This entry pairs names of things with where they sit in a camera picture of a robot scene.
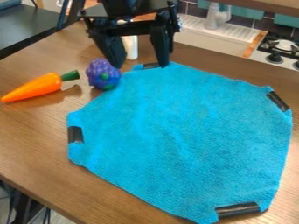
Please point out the blue cloth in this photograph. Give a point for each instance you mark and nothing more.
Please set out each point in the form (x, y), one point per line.
(183, 143)

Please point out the black table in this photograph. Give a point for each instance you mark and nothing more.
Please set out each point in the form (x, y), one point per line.
(23, 24)

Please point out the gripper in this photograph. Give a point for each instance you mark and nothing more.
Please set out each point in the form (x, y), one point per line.
(130, 17)

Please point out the toy sink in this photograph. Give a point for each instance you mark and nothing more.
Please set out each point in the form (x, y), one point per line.
(220, 35)

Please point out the purple toy grapes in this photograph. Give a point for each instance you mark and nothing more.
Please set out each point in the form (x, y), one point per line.
(103, 74)

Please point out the toy stove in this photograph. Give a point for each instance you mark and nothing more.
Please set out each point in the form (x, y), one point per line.
(278, 51)

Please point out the orange toy carrot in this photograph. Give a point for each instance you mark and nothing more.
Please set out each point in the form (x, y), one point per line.
(37, 86)

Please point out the tap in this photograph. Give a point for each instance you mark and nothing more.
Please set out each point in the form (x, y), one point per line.
(216, 14)

